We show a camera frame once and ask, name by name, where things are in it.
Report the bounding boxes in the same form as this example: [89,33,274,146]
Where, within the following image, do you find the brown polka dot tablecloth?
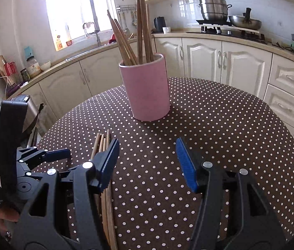
[36,78,294,249]

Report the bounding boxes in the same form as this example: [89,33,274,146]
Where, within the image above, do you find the dark small jar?
[21,68,31,82]

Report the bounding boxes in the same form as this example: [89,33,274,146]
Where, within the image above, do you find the person's hand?
[0,206,19,241]

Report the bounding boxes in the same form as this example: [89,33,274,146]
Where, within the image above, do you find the silver rice cooker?
[0,94,44,143]

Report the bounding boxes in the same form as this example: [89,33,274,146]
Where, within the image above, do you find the pink ceramic utensil cup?
[119,53,170,121]

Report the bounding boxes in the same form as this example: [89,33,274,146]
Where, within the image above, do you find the black electric kettle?
[154,16,166,33]

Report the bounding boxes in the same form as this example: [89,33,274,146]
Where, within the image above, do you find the wooden cutting board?
[0,55,15,86]

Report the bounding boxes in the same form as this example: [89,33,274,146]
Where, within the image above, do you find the small white bowl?
[40,61,51,71]

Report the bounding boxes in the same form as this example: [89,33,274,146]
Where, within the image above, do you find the orange bottle on windowsill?
[56,35,63,51]

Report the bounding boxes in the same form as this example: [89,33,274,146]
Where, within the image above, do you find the wall utensil rack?
[116,5,136,12]

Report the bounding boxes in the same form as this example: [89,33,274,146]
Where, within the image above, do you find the white mug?
[162,26,171,34]

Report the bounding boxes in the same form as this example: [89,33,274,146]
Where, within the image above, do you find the clear jar with blue lid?
[24,46,42,79]

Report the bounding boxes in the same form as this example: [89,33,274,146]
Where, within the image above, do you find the red basin in sink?
[109,34,117,44]

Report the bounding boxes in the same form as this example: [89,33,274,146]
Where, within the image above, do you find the chrome sink faucet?
[82,21,101,47]

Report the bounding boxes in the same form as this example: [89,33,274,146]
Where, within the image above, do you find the steel wok with lid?
[228,7,262,30]

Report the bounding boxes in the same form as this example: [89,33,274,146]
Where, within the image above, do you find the black gas stove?
[188,20,267,44]

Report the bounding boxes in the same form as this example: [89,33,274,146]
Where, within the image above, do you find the stainless steel steamer pot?
[199,0,232,23]

